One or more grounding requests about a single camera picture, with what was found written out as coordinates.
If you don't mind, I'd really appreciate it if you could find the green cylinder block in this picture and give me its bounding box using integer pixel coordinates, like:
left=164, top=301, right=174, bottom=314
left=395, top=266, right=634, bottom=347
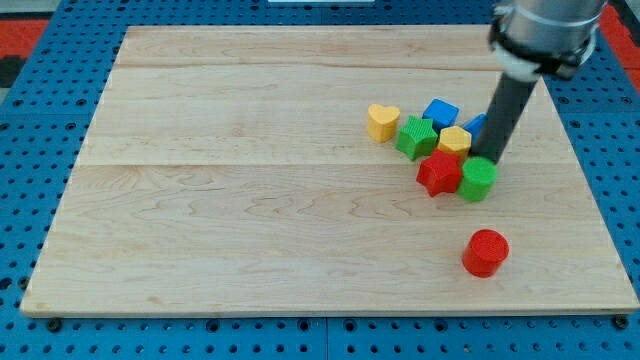
left=457, top=157, right=498, bottom=202

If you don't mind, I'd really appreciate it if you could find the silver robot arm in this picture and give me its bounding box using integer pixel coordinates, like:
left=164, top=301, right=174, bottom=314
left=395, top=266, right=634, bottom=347
left=488, top=0, right=606, bottom=83

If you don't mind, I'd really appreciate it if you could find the yellow heart block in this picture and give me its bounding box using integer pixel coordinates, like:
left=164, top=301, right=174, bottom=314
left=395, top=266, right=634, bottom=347
left=366, top=104, right=401, bottom=143

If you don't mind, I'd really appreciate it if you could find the light wooden board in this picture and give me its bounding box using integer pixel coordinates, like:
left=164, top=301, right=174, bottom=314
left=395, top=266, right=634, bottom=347
left=20, top=25, right=639, bottom=318

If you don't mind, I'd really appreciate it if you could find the green star block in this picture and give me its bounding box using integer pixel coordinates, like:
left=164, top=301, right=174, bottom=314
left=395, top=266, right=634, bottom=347
left=396, top=115, right=438, bottom=161

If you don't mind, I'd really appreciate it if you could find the red star block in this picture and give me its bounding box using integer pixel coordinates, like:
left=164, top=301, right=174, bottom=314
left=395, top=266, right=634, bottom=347
left=416, top=149, right=463, bottom=197

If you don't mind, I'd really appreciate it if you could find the blue cube block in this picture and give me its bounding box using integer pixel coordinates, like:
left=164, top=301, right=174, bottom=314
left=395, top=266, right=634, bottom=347
left=422, top=98, right=459, bottom=133

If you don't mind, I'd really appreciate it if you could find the yellow hexagon block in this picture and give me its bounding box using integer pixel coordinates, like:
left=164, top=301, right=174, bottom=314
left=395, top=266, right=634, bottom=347
left=437, top=126, right=472, bottom=165

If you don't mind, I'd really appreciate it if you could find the blue block behind rod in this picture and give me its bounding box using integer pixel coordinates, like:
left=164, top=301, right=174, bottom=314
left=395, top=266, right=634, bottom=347
left=462, top=113, right=487, bottom=144

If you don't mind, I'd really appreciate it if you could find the red cylinder block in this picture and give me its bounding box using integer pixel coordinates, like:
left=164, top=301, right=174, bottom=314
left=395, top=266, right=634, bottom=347
left=461, top=229, right=510, bottom=278

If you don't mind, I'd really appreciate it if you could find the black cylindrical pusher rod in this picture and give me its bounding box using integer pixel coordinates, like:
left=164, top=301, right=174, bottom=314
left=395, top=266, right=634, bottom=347
left=471, top=73, right=536, bottom=164

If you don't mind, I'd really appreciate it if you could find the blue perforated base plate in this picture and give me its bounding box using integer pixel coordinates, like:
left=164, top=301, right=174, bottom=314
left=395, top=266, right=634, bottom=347
left=1, top=0, right=639, bottom=359

